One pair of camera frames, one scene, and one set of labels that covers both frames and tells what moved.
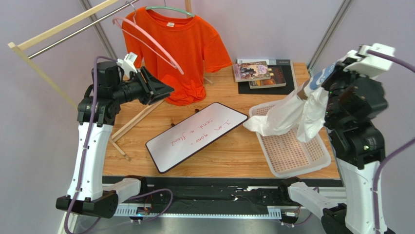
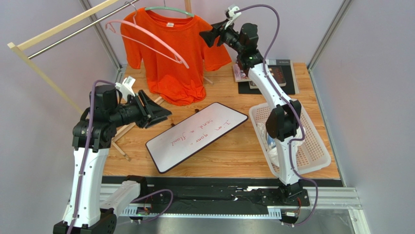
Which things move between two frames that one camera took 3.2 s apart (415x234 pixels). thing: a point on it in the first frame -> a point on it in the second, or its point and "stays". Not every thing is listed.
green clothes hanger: x=171 y=8 stays
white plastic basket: x=288 y=156 stays
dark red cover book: x=277 y=78 stays
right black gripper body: x=329 y=87 -> x=218 y=34
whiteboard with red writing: x=192 y=133 stays
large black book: x=244 y=87 stays
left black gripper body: x=147 y=92 -> x=146 y=115
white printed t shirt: x=305 y=109 -> x=270 y=143
